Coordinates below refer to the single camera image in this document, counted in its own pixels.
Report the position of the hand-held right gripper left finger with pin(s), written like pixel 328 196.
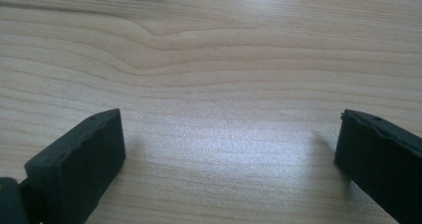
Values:
pixel 76 171

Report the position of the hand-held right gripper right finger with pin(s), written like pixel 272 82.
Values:
pixel 381 164

